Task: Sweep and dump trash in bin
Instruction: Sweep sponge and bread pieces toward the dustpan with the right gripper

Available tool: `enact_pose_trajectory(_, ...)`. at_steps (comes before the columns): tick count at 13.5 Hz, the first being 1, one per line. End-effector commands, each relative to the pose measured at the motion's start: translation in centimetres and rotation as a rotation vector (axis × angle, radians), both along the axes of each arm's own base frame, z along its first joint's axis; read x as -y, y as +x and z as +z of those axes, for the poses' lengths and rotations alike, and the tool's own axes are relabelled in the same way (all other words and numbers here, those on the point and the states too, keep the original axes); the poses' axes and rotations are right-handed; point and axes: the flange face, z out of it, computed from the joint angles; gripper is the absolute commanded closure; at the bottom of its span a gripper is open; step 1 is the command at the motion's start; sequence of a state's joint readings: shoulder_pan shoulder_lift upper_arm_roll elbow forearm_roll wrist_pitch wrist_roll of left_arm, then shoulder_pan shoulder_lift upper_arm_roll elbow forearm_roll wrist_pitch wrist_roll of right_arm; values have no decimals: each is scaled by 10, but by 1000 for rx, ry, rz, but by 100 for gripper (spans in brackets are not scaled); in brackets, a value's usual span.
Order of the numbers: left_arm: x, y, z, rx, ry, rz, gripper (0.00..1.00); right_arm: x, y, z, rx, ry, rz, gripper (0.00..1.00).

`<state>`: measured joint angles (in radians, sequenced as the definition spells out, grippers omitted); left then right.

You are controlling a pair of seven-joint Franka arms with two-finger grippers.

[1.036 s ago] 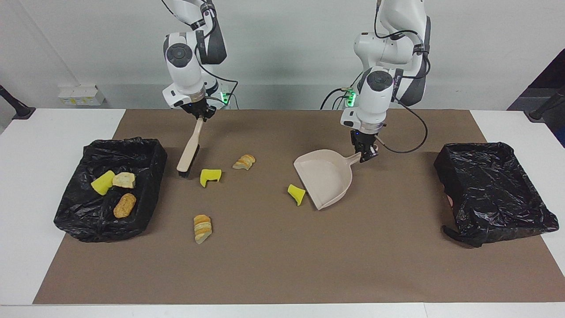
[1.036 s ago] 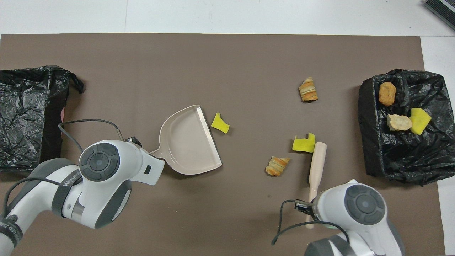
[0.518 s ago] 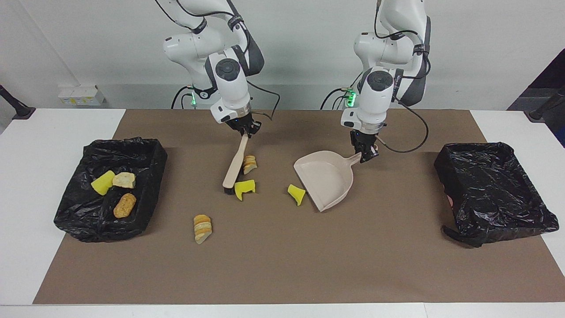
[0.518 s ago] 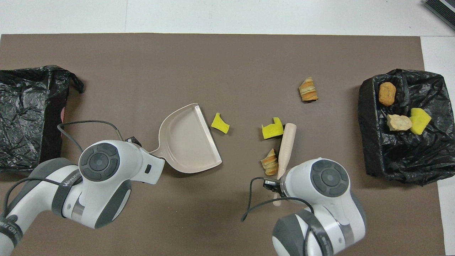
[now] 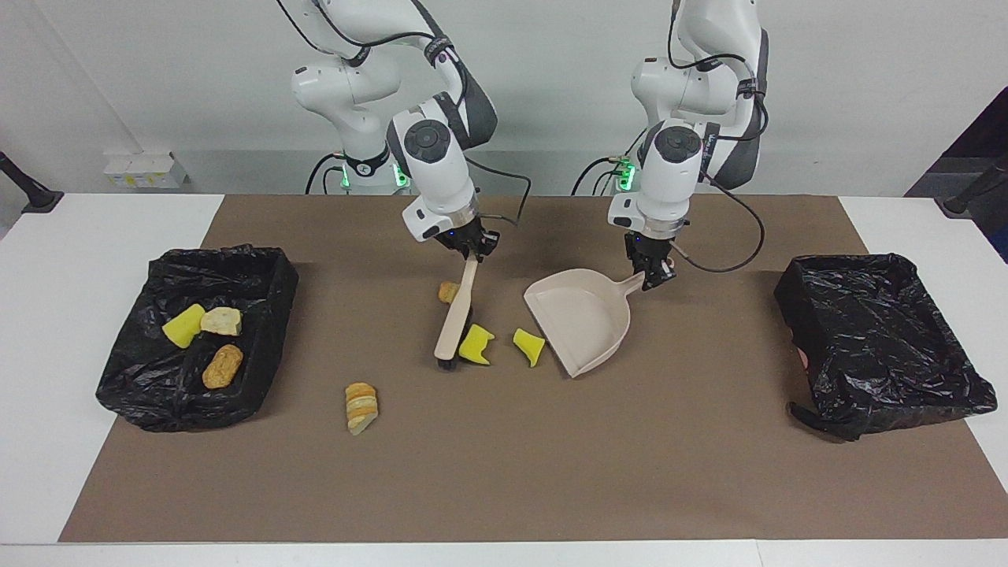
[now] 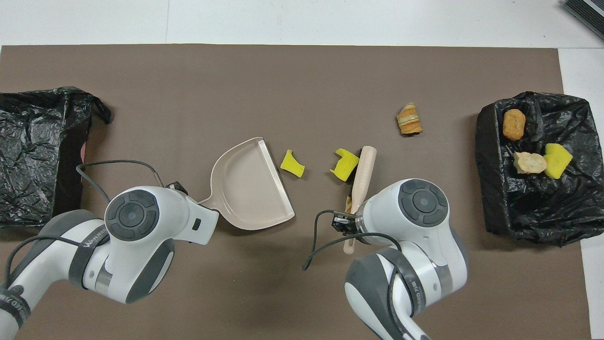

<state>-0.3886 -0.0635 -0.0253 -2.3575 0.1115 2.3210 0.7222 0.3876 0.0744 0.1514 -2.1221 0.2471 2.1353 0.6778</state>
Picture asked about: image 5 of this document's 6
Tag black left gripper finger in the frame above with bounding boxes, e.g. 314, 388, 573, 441
639, 253, 677, 293

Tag beige brush black bristles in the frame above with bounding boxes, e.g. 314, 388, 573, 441
434, 256, 480, 371

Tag beige plastic dustpan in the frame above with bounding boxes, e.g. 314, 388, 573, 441
524, 269, 647, 379

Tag yellow sponge piece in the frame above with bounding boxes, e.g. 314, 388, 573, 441
458, 323, 496, 366
513, 328, 547, 369
162, 303, 207, 349

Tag striped bread slices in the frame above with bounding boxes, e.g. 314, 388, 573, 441
345, 382, 380, 436

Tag pale bread piece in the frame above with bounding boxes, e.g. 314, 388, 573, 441
200, 307, 243, 337

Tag brown bread roll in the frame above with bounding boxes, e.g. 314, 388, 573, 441
202, 344, 244, 390

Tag bin with black bag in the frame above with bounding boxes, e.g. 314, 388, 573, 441
774, 253, 999, 442
96, 244, 300, 432

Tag brown table mat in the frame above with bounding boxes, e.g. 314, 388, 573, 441
59, 195, 1008, 543

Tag black stand foot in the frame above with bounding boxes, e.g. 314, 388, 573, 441
0, 150, 64, 213
936, 154, 1008, 219

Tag white socket box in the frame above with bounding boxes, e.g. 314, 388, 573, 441
104, 151, 190, 190

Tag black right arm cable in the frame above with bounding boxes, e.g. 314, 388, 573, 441
276, 0, 533, 231

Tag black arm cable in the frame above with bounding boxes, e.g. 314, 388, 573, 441
276, 0, 533, 231
669, 0, 766, 275

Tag black left base cable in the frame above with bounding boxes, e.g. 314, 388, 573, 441
572, 156, 631, 196

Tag black base cable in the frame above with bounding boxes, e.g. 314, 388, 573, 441
306, 154, 347, 195
572, 156, 631, 196

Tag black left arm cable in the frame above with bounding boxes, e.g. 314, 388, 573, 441
669, 0, 766, 275

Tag black right base cable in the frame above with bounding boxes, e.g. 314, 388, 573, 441
306, 154, 347, 195

